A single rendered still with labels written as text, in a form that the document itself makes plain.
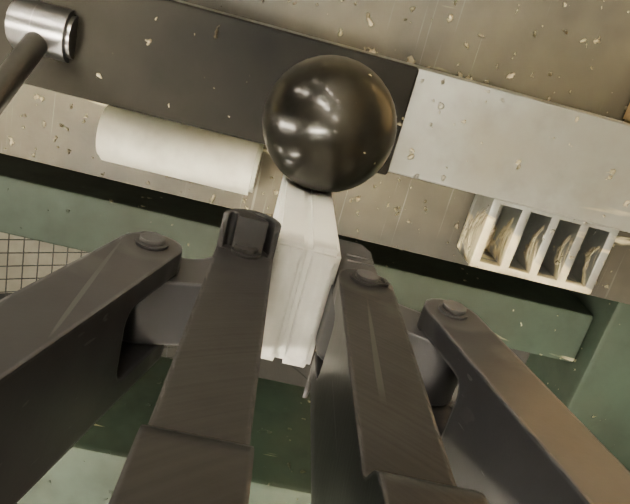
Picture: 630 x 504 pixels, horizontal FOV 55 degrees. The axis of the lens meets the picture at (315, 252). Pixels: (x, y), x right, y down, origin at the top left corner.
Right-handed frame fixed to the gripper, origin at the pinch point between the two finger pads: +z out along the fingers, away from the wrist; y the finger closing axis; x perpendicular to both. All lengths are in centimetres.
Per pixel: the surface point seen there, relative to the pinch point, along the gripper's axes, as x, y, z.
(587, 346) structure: -9.8, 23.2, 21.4
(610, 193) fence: 2.0, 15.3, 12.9
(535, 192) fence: 1.1, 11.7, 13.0
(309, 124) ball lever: 3.5, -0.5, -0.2
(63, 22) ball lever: 3.3, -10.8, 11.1
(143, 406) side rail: -18.7, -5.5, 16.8
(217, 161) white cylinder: -1.5, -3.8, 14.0
